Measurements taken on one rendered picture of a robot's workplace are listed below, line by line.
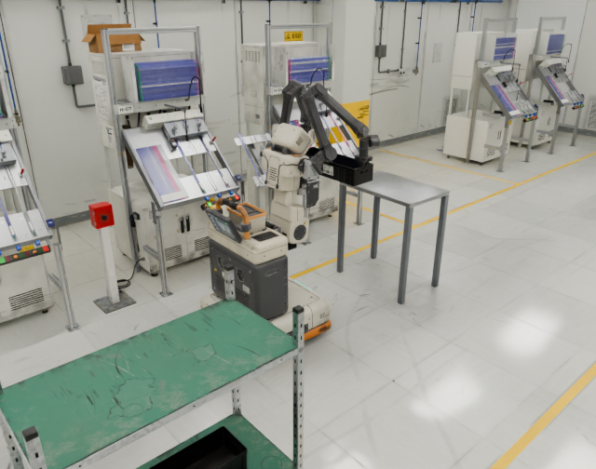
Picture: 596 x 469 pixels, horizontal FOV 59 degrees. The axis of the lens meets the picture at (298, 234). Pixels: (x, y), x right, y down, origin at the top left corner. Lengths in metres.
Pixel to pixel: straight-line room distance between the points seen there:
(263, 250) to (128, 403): 1.49
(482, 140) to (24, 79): 5.56
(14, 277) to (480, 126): 5.97
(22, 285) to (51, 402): 2.33
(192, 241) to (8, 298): 1.43
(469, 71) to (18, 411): 6.92
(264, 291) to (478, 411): 1.36
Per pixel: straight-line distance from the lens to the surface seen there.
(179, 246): 4.48
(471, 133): 7.78
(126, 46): 4.53
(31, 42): 5.50
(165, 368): 1.85
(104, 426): 1.69
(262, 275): 3.06
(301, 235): 3.37
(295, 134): 3.17
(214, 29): 6.30
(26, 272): 4.06
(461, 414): 3.18
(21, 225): 3.69
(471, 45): 7.76
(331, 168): 3.43
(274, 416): 3.04
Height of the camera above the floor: 2.05
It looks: 23 degrees down
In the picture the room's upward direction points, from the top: straight up
